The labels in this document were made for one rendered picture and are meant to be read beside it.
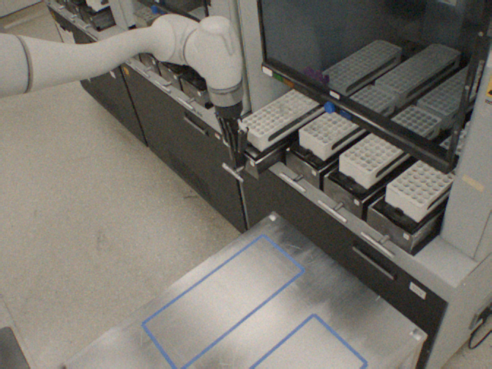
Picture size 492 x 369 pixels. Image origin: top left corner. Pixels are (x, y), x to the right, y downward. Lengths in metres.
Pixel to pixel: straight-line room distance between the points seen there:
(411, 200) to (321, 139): 0.31
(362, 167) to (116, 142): 1.91
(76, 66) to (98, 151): 1.96
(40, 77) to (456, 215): 0.91
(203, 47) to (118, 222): 1.45
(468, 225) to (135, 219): 1.65
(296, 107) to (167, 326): 0.74
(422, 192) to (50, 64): 0.84
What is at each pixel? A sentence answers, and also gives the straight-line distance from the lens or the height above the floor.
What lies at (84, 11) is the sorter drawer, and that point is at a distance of 2.44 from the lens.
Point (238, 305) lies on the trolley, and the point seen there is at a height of 0.82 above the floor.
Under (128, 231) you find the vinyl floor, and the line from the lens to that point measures 2.37.
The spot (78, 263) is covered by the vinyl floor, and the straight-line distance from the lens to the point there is 2.35.
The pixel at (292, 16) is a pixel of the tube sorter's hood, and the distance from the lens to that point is 1.22.
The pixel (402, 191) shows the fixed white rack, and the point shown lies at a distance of 1.18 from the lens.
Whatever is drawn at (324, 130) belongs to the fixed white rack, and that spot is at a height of 0.85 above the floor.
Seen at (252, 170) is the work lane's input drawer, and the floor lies 0.76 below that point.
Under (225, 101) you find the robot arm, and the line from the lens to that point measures 1.20.
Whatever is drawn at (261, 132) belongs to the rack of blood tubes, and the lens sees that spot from 1.35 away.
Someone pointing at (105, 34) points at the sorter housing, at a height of 0.73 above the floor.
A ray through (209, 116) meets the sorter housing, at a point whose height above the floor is 0.71.
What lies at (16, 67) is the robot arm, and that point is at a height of 1.34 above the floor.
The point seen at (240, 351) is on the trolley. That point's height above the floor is 0.82.
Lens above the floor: 1.72
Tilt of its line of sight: 45 degrees down
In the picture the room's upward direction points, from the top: 10 degrees counter-clockwise
